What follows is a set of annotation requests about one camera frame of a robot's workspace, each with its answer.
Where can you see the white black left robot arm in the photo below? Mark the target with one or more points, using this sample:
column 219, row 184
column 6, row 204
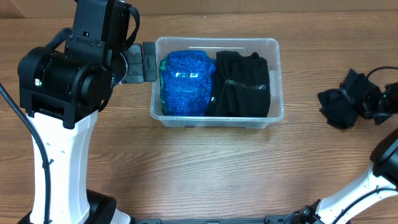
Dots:
column 63, row 86

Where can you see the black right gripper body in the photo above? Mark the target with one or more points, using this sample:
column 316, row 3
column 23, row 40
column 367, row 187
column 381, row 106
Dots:
column 376, row 104

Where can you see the blue glitter cloth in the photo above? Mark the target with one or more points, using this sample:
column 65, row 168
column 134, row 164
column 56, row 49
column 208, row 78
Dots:
column 186, row 80

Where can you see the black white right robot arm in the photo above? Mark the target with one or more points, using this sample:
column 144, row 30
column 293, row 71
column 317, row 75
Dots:
column 377, row 183

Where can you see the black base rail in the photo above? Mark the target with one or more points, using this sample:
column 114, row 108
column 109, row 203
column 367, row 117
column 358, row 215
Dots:
column 268, row 219

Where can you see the black cloth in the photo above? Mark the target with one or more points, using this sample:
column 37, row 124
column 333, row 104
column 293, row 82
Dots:
column 241, row 86
column 356, row 96

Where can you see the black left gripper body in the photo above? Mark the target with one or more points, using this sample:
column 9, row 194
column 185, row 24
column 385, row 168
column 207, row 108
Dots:
column 135, row 73

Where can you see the clear plastic storage bin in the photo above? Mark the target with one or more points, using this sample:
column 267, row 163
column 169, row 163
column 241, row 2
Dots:
column 265, row 47

